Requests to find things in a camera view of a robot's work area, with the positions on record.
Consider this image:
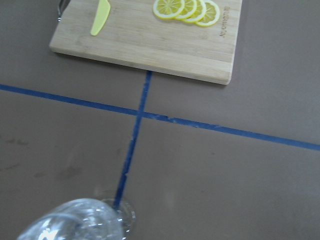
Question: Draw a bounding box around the lemon slices row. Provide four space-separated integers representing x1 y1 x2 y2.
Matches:
152 0 221 27

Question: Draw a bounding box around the yellow plastic knife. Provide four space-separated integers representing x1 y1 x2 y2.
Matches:
90 0 111 36

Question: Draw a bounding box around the bamboo cutting board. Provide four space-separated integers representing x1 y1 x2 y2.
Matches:
49 0 242 85

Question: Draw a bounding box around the clear wine glass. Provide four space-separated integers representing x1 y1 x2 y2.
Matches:
17 198 136 240

